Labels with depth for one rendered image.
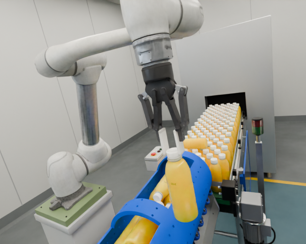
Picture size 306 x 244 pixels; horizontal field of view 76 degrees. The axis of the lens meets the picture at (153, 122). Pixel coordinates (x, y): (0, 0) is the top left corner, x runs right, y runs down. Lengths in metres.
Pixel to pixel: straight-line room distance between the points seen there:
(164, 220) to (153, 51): 0.50
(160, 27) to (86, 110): 0.72
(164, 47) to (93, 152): 0.87
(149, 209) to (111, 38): 0.57
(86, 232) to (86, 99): 0.71
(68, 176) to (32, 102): 2.49
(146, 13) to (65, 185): 0.97
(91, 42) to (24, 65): 2.95
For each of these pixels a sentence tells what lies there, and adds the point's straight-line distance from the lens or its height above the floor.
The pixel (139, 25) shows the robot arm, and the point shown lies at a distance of 0.46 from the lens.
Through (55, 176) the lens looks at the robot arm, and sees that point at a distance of 1.18.
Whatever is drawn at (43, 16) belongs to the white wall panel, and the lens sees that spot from 4.07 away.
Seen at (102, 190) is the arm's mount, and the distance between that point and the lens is 1.27.
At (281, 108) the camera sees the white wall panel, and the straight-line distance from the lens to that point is 5.31.
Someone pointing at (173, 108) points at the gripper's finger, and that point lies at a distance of 0.48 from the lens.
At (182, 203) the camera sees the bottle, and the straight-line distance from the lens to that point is 0.57.
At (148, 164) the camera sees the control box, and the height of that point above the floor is 1.05.
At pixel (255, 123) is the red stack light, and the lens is 1.35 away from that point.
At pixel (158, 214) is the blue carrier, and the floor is 1.22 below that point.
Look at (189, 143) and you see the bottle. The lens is 1.34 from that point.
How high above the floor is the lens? 1.65
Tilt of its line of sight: 14 degrees down
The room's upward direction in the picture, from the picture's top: 11 degrees counter-clockwise
